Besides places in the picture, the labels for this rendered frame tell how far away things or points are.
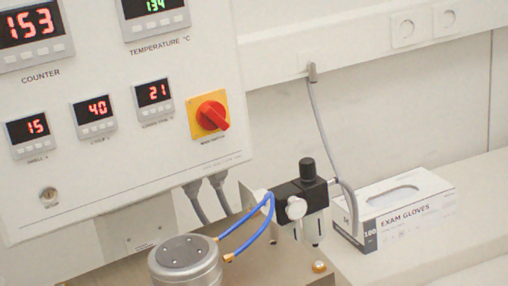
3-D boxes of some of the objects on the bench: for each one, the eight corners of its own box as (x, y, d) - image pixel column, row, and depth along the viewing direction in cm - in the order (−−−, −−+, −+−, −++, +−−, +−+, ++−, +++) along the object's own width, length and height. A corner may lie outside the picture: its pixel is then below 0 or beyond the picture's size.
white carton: (332, 228, 132) (329, 197, 129) (420, 194, 139) (419, 165, 136) (364, 256, 122) (362, 223, 118) (458, 218, 129) (459, 186, 126)
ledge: (291, 231, 141) (289, 214, 139) (586, 136, 164) (587, 120, 162) (357, 308, 115) (355, 288, 113) (698, 183, 138) (701, 165, 136)
